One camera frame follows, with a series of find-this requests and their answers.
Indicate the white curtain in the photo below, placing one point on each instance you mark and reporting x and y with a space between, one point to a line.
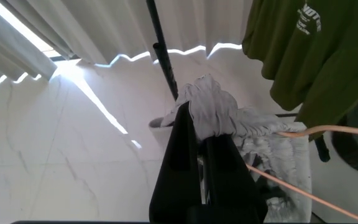
120 25
5 53

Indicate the green shirt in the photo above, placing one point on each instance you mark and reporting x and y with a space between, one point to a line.
322 62

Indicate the pink clothes hanger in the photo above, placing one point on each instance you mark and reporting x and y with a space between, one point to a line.
337 128

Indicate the window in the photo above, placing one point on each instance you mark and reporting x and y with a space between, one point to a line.
31 35

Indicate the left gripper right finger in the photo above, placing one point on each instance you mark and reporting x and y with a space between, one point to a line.
228 180

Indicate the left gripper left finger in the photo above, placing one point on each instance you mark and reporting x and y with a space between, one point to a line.
176 180

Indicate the black clothes rack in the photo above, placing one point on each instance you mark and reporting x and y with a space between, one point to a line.
163 53

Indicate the pale grey garment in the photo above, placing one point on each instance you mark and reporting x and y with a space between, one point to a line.
213 109

